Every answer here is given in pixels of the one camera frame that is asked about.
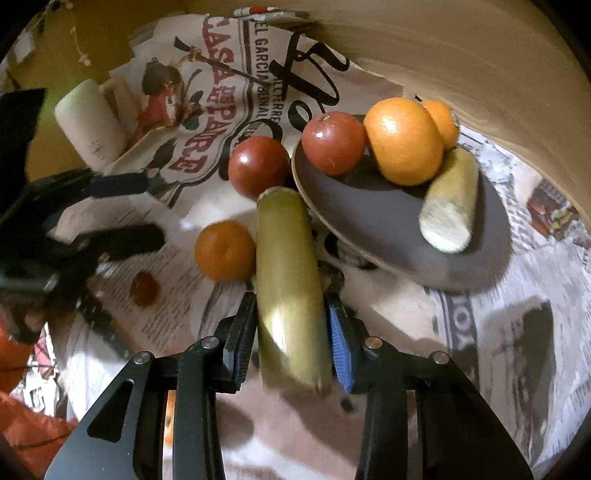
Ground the small mandarin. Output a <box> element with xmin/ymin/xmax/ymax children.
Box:
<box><xmin>194</xmin><ymin>220</ymin><xmax>256</xmax><ymax>282</ymax></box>

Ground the large red tomato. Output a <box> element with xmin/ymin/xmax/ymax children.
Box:
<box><xmin>228</xmin><ymin>136</ymin><xmax>290</xmax><ymax>200</ymax></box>

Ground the green-yellow banana piece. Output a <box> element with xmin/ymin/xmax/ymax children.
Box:
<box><xmin>256</xmin><ymin>187</ymin><xmax>332</xmax><ymax>394</ymax></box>

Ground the yellow banana piece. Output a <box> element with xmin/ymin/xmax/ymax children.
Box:
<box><xmin>419</xmin><ymin>147</ymin><xmax>480</xmax><ymax>254</ymax></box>

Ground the small red tomato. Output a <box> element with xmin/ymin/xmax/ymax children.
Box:
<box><xmin>301</xmin><ymin>111</ymin><xmax>367</xmax><ymax>176</ymax></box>

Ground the large orange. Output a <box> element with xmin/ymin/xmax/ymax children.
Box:
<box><xmin>363</xmin><ymin>97</ymin><xmax>444</xmax><ymax>186</ymax></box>

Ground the sticker mandarin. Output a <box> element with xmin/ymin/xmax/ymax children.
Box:
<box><xmin>422</xmin><ymin>100</ymin><xmax>460</xmax><ymax>151</ymax></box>

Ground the white cylindrical cup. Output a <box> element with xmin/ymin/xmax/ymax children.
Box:
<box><xmin>54</xmin><ymin>79</ymin><xmax>127</xmax><ymax>171</ymax></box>

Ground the red white marker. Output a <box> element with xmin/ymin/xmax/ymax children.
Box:
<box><xmin>232</xmin><ymin>6</ymin><xmax>280</xmax><ymax>18</ymax></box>

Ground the dark round plate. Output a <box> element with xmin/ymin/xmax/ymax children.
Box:
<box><xmin>293</xmin><ymin>145</ymin><xmax>512</xmax><ymax>291</ymax></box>

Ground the printed newspaper sheet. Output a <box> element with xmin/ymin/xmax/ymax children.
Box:
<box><xmin>45</xmin><ymin>12</ymin><xmax>591</xmax><ymax>480</ymax></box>

